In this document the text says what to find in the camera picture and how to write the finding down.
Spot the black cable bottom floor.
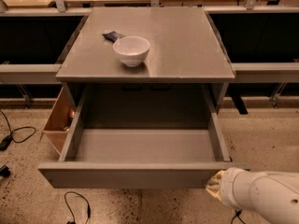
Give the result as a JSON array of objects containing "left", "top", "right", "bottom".
[{"left": 64, "top": 190, "right": 92, "bottom": 224}]

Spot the open cardboard box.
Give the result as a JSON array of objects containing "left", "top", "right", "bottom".
[{"left": 43, "top": 89, "right": 73, "bottom": 154}]

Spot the white ceramic bowl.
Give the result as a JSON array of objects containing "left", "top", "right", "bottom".
[{"left": 113, "top": 36, "right": 150, "bottom": 67}]

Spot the grey top drawer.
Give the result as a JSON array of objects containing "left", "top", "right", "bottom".
[{"left": 37, "top": 83, "right": 250, "bottom": 189}]

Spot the grey metal rail frame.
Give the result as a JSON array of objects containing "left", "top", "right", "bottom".
[{"left": 1, "top": 0, "right": 298, "bottom": 104}]

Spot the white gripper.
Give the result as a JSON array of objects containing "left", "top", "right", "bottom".
[{"left": 206, "top": 167, "right": 245, "bottom": 208}]

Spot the black cable left floor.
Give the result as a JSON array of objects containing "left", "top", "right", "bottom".
[{"left": 0, "top": 109, "right": 37, "bottom": 151}]

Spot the black cable floor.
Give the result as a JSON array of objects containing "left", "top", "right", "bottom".
[
  {"left": 0, "top": 109, "right": 37, "bottom": 151},
  {"left": 64, "top": 190, "right": 92, "bottom": 224}
]

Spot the black plug left edge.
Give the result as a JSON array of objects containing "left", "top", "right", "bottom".
[{"left": 0, "top": 165, "right": 10, "bottom": 177}]

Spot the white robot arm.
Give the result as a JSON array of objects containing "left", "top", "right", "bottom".
[{"left": 206, "top": 168, "right": 299, "bottom": 224}]

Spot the grey drawer cabinet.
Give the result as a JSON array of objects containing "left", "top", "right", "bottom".
[{"left": 57, "top": 7, "right": 234, "bottom": 129}]

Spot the dark blue snack packet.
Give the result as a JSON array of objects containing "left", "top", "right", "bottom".
[{"left": 103, "top": 31, "right": 124, "bottom": 43}]

